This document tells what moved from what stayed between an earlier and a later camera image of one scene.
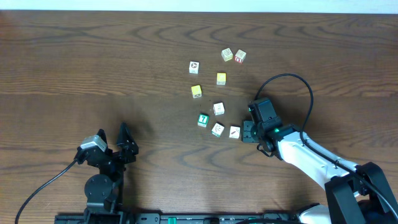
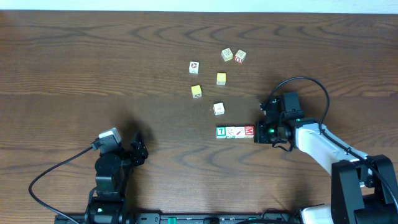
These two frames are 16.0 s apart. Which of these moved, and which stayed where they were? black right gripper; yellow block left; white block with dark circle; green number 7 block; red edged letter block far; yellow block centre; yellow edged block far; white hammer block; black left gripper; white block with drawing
Moved: green number 7 block; white hammer block; black right gripper; black left gripper
Stayed: yellow edged block far; yellow block left; white block with drawing; yellow block centre; white block with dark circle; red edged letter block far
